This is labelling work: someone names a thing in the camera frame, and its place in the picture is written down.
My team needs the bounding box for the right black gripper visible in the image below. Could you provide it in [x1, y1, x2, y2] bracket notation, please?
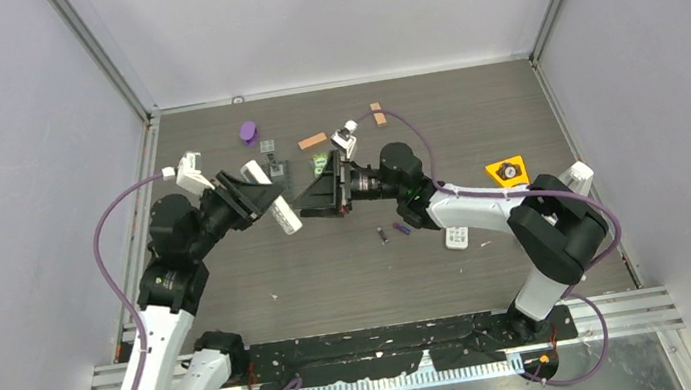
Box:
[288, 142, 408, 225]

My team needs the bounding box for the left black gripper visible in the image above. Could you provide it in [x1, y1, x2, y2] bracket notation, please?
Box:
[179, 164, 287, 261]

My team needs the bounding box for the white remote control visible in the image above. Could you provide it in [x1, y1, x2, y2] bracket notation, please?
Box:
[238, 153, 305, 242]
[444, 226, 469, 251]

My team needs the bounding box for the dark AAA battery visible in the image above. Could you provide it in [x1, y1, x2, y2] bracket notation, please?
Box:
[376, 226, 389, 244]

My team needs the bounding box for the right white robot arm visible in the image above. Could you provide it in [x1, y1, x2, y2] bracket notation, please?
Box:
[296, 142, 609, 343]

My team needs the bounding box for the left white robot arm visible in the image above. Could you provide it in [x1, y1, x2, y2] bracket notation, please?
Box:
[120, 161, 291, 390]

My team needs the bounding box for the grey lego tower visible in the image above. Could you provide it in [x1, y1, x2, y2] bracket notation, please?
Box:
[259, 140, 286, 179]

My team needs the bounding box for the grey lego baseplate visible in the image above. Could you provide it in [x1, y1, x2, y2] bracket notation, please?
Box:
[262, 160, 293, 199]

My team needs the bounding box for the green owl toy block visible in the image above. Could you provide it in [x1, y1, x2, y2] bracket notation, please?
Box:
[311, 152, 329, 178]

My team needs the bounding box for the orange wooden block left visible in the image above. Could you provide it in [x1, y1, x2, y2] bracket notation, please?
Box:
[297, 132, 329, 151]

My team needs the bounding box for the orange wooden block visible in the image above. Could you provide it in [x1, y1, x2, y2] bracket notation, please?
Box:
[369, 102, 387, 128]
[297, 132, 329, 151]

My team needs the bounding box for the purple plastic piece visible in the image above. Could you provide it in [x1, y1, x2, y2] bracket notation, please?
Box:
[238, 121, 259, 146]

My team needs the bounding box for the purple blue AAA battery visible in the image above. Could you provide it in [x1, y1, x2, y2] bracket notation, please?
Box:
[392, 222, 412, 235]

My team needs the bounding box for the orange wooden block right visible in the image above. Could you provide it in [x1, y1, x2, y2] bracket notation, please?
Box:
[369, 102, 387, 128]

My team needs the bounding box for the white metronome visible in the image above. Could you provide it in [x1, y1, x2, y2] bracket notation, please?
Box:
[558, 161, 594, 197]

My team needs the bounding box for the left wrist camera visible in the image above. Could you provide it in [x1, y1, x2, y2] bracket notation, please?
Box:
[161, 151, 214, 197]

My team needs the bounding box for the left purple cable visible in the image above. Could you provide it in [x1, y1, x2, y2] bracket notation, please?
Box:
[70, 167, 209, 390]

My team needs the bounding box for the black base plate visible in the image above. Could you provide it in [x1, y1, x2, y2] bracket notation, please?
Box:
[248, 305, 578, 390]

